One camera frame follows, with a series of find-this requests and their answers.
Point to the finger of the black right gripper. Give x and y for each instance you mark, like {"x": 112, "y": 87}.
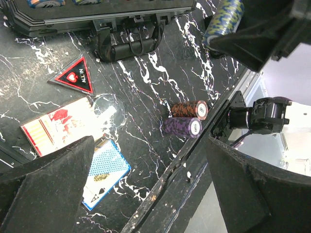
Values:
{"x": 273, "y": 38}

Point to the blue yellow chip stack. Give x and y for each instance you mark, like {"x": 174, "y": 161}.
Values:
{"x": 225, "y": 20}

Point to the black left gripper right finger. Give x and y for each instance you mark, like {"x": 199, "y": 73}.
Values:
{"x": 255, "y": 196}

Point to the black poker chip case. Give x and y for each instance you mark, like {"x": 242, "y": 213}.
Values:
{"x": 122, "y": 28}

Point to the black red all-in triangle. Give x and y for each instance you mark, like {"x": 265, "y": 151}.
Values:
{"x": 75, "y": 76}

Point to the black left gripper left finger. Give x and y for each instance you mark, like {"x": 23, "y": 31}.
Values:
{"x": 43, "y": 196}

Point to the clear round dealer button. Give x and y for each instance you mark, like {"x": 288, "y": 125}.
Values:
{"x": 110, "y": 111}

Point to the red playing card box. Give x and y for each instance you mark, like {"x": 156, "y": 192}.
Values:
{"x": 55, "y": 130}

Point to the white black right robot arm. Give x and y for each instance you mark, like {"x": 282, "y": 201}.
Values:
{"x": 267, "y": 115}

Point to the brown black chip stack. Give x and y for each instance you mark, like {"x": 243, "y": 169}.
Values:
{"x": 198, "y": 109}

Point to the blue playing card box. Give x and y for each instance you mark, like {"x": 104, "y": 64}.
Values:
{"x": 107, "y": 168}

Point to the purple black chip stack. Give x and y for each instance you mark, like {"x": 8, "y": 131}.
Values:
{"x": 189, "y": 127}

